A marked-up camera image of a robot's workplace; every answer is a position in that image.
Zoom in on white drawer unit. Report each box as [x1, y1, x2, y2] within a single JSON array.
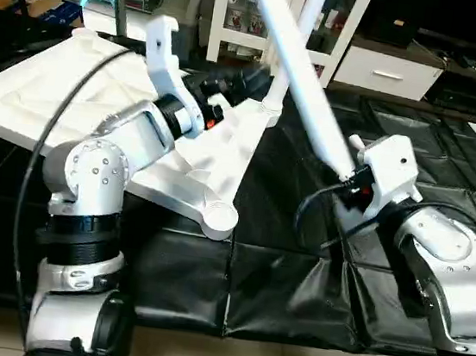
[[330, 41, 446, 104]]

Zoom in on white plastic table top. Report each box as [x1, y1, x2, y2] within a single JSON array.
[[0, 19, 290, 248]]

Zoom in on brown cardboard box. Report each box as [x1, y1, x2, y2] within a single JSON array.
[[21, 0, 89, 30]]

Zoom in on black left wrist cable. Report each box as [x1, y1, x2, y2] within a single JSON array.
[[0, 35, 138, 338]]

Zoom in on white plastic table leg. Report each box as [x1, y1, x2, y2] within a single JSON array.
[[256, 0, 333, 135], [220, 0, 376, 184]]

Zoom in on black work mat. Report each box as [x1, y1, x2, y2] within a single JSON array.
[[0, 14, 476, 356]]

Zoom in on white glass-door cabinet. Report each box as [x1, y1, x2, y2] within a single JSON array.
[[202, 0, 379, 96]]

